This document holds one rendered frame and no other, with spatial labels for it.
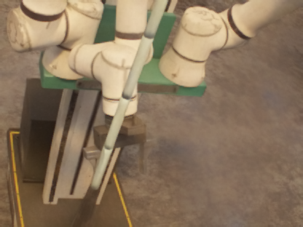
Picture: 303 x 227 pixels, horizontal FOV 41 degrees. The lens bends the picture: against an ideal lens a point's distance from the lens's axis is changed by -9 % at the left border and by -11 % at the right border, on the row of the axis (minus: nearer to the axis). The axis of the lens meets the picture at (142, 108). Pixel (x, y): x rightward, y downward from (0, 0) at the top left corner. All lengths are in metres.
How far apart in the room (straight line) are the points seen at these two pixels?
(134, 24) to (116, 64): 0.19
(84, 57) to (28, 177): 1.47
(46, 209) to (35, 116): 0.57
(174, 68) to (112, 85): 0.66
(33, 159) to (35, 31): 1.18
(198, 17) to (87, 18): 0.43
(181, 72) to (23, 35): 0.67
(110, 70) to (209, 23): 0.65
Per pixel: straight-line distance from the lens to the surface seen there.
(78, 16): 1.42
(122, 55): 1.03
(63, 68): 1.52
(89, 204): 0.83
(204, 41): 1.62
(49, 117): 2.18
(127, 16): 1.19
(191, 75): 1.69
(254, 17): 1.65
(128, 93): 0.64
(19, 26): 1.32
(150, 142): 1.18
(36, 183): 2.55
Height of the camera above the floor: 2.30
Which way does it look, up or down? 37 degrees down
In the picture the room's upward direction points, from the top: 22 degrees clockwise
